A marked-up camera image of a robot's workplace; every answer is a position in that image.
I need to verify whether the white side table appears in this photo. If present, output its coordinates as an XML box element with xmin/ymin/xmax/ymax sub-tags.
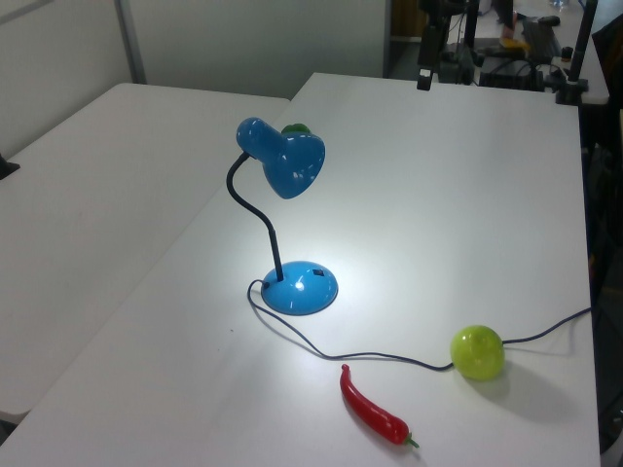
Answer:
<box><xmin>0</xmin><ymin>82</ymin><xmax>293</xmax><ymax>425</ymax></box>

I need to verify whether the green apple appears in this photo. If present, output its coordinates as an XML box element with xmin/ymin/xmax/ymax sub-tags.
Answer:
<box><xmin>449</xmin><ymin>324</ymin><xmax>506</xmax><ymax>381</ymax></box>

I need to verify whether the black electronics equipment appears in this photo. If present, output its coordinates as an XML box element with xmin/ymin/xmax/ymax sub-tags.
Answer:
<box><xmin>478</xmin><ymin>48</ymin><xmax>545</xmax><ymax>91</ymax></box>

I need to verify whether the red chili pepper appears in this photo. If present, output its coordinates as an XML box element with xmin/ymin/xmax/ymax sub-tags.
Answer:
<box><xmin>339</xmin><ymin>363</ymin><xmax>421</xmax><ymax>449</ymax></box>

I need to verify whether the black pole with clamp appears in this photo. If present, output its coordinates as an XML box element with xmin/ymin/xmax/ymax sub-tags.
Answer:
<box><xmin>555</xmin><ymin>0</ymin><xmax>599</xmax><ymax>106</ymax></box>

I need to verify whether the blue desk lamp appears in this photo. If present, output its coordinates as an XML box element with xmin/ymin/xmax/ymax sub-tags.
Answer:
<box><xmin>224</xmin><ymin>116</ymin><xmax>340</xmax><ymax>318</ymax></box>

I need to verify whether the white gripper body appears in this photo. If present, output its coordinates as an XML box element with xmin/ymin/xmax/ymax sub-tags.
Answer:
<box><xmin>418</xmin><ymin>19</ymin><xmax>443</xmax><ymax>71</ymax></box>

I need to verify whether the dark lamp power cable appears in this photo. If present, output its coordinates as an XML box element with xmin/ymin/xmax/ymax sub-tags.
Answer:
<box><xmin>246</xmin><ymin>278</ymin><xmax>594</xmax><ymax>372</ymax></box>

